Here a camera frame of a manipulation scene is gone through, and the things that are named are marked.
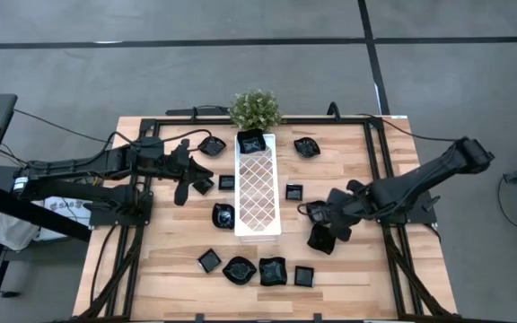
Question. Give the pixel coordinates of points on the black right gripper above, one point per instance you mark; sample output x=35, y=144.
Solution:
x=348, y=202

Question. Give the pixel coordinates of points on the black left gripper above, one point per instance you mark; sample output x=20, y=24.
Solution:
x=182, y=170

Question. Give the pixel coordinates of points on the small black square plate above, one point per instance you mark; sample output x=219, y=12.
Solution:
x=294, y=192
x=204, y=187
x=226, y=182
x=304, y=276
x=209, y=261

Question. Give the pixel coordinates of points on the black wavy square plate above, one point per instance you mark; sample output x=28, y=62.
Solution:
x=320, y=240
x=272, y=272
x=251, y=142

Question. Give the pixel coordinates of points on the black rounded square plate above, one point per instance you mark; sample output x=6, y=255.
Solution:
x=314, y=213
x=223, y=216

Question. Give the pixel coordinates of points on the black pointed oval plate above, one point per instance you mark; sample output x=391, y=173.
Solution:
x=239, y=271
x=212, y=146
x=307, y=147

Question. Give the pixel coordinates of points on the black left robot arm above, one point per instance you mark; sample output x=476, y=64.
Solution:
x=83, y=163

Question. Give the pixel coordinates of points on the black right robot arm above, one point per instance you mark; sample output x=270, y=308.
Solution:
x=420, y=175

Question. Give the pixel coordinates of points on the white lattice rack on legs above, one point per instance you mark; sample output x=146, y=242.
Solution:
x=258, y=233

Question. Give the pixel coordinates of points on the green potted plant black pot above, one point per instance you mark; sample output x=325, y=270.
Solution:
x=255, y=110

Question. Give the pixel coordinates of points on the white printed box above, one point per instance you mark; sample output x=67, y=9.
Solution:
x=61, y=206

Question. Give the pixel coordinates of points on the white plastic bag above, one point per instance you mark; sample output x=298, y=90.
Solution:
x=11, y=233

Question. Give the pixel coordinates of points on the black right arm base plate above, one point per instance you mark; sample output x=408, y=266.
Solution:
x=420, y=219

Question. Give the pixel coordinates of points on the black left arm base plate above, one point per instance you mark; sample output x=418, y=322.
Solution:
x=119, y=219

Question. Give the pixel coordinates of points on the black frame clip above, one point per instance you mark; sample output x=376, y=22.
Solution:
x=317, y=318
x=200, y=318

